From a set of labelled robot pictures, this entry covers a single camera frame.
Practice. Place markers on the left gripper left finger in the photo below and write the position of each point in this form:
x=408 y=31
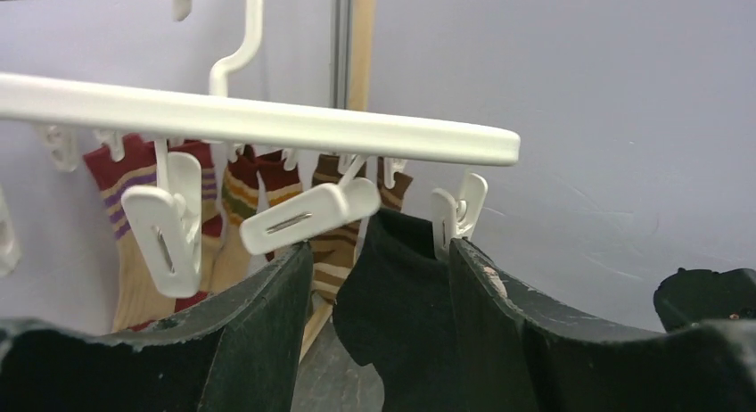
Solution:
x=235 y=351

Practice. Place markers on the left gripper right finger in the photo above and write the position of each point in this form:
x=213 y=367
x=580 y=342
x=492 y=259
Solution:
x=522 y=350

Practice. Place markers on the black sock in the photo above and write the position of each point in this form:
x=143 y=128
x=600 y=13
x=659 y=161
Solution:
x=394 y=312

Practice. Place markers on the wooden hanger stand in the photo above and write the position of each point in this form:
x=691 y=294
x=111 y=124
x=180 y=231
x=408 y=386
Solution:
x=352 y=68

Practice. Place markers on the brown striped sock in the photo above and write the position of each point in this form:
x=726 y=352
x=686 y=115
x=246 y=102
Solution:
x=335 y=250

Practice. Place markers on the green striped tan sock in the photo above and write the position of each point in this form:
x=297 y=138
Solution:
x=239 y=197

